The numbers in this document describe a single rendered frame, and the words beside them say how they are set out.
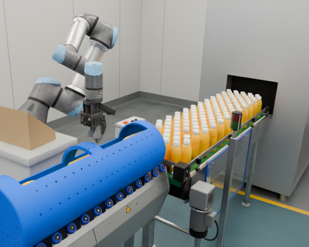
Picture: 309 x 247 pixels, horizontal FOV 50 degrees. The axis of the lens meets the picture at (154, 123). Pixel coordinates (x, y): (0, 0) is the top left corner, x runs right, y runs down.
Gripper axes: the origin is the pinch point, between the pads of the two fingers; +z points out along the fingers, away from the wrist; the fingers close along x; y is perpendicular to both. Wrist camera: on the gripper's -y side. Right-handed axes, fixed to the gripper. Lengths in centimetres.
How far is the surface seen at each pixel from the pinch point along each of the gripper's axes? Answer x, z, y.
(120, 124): -30, 14, -52
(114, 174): 13.7, 11.1, 4.6
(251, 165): 21, 79, -184
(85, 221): 11.3, 27.7, 20.0
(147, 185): 11.2, 31.1, -24.9
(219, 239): 36, 87, -77
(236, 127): 38, 6, -76
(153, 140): 11.7, 6.5, -28.3
